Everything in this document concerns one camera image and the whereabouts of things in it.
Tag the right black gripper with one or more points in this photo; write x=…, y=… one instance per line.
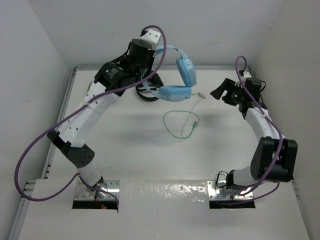
x=227, y=85

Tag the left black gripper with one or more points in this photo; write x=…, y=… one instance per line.
x=150, y=59

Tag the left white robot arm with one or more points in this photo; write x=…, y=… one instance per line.
x=106, y=88

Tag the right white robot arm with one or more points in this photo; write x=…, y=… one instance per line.
x=275, y=155

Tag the white front cover board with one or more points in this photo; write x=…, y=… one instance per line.
x=165, y=210

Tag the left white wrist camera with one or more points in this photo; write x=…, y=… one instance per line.
x=151, y=36

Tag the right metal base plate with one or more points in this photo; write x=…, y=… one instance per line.
x=218, y=193

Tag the metal base plate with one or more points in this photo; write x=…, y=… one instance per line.
x=106, y=191
x=218, y=193

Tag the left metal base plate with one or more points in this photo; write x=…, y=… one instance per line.
x=106, y=191

